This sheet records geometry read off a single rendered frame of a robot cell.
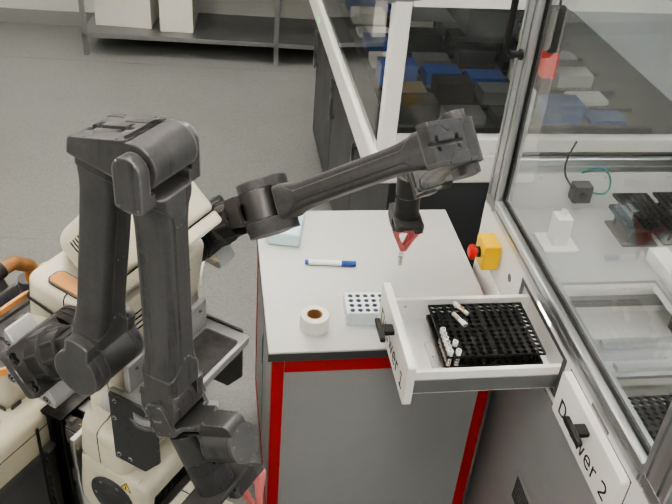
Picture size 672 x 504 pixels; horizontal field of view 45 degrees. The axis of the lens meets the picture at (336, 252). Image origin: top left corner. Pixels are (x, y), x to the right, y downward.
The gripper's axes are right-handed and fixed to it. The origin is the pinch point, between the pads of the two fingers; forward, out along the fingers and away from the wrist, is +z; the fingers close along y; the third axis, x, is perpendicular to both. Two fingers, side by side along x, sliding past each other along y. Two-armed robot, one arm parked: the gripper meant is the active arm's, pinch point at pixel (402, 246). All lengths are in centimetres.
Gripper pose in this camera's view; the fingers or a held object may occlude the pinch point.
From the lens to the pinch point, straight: 192.6
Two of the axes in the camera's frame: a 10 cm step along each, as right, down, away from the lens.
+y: -1.2, -5.9, 8.0
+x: -9.9, 0.4, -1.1
